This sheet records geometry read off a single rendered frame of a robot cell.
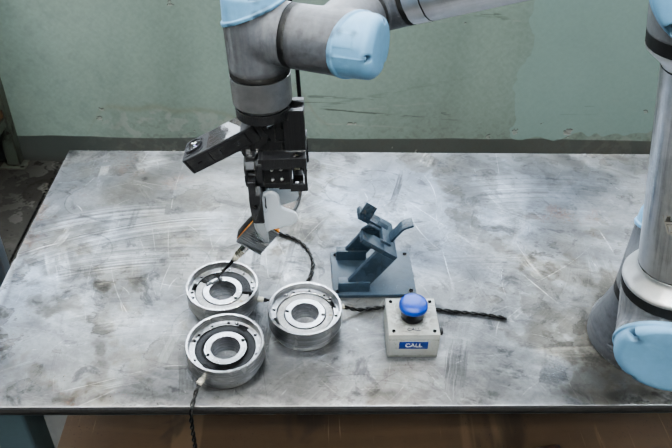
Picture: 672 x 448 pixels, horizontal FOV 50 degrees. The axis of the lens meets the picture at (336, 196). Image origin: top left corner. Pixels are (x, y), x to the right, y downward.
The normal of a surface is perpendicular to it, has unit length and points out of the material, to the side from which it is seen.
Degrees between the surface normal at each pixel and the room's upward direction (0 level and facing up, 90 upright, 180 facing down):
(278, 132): 90
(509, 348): 0
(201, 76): 90
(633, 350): 97
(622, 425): 0
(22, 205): 0
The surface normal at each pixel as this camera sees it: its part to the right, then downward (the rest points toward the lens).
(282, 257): 0.02, -0.80
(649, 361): -0.37, 0.65
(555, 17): 0.02, 0.60
